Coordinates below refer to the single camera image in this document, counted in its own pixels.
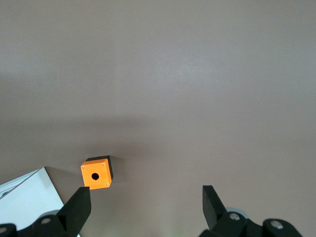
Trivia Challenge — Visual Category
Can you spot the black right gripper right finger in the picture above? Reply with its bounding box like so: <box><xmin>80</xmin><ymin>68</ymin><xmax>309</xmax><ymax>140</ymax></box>
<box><xmin>198</xmin><ymin>185</ymin><xmax>303</xmax><ymax>237</ymax></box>

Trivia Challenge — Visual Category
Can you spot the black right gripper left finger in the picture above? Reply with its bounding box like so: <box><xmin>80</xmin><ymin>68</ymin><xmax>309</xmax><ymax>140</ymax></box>
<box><xmin>0</xmin><ymin>186</ymin><xmax>92</xmax><ymax>237</ymax></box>

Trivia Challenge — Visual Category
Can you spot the orange box with round hole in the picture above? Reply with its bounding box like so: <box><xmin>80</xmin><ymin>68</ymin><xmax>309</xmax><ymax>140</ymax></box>
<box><xmin>80</xmin><ymin>155</ymin><xmax>115</xmax><ymax>190</ymax></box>

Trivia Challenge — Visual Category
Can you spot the brown table cover mat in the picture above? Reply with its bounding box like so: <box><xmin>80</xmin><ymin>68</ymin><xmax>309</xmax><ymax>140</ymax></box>
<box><xmin>0</xmin><ymin>0</ymin><xmax>316</xmax><ymax>237</ymax></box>

